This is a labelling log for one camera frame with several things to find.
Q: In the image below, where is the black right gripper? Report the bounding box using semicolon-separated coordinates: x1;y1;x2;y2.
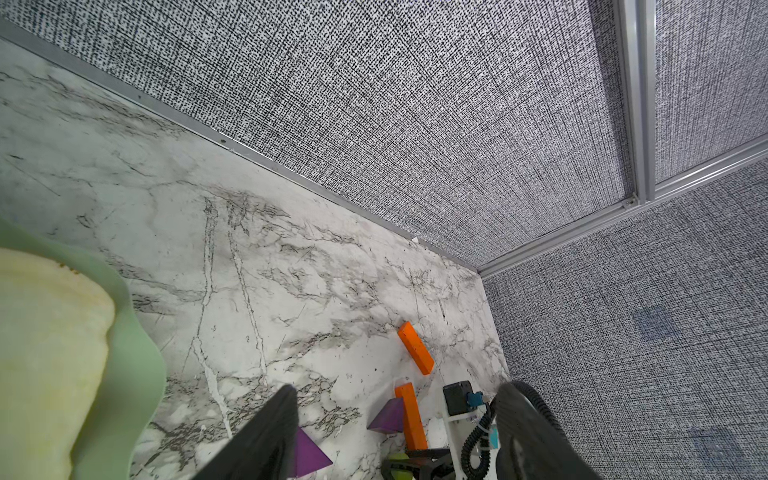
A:
406;448;456;480

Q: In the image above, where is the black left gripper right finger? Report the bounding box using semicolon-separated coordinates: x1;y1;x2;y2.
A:
494;382;599;479

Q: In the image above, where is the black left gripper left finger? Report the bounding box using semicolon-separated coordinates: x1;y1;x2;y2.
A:
194;385;298;480

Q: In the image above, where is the lime green cylinder block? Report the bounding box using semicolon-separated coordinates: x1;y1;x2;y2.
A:
381;453;414;480

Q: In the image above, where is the orange block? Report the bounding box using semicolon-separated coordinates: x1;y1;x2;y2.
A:
398;322;435;376
395;382;428;450

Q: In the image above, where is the purple triangle block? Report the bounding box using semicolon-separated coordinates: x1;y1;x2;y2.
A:
291;428;333;478
367;397;405;435

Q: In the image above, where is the green wavy plate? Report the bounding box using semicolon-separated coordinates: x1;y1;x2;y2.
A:
1;220;166;479

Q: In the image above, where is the toy bread slice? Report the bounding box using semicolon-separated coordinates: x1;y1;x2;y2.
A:
1;248;115;479

